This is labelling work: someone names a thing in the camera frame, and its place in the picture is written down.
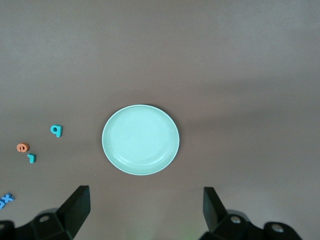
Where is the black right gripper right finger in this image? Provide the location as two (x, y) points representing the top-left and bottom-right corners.
(199, 186), (304, 240)

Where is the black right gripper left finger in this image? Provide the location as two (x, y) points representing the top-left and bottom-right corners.
(0, 185), (92, 240)

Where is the teal foam letter a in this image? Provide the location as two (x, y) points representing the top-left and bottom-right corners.
(49, 124), (63, 139)

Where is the blue foam letter x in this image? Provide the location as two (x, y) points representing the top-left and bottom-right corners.
(0, 192), (16, 205)

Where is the mint green plate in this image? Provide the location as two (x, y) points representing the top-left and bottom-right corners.
(101, 104), (181, 176)

